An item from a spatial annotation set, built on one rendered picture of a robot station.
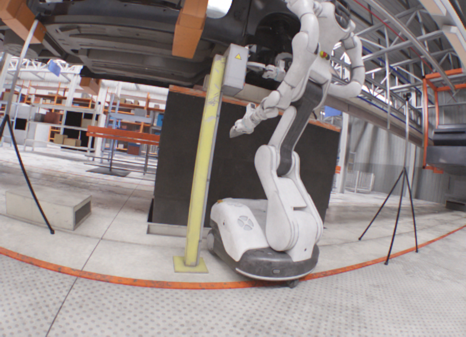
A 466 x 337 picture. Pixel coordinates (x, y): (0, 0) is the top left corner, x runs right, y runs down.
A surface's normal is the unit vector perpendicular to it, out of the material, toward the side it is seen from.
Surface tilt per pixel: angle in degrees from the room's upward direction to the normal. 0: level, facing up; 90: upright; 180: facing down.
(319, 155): 90
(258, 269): 89
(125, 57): 109
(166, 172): 90
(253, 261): 71
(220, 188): 90
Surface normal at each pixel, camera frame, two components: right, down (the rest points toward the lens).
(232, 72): 0.31, 0.05
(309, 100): 0.33, 0.58
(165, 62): 0.27, 0.33
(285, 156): 0.49, -0.25
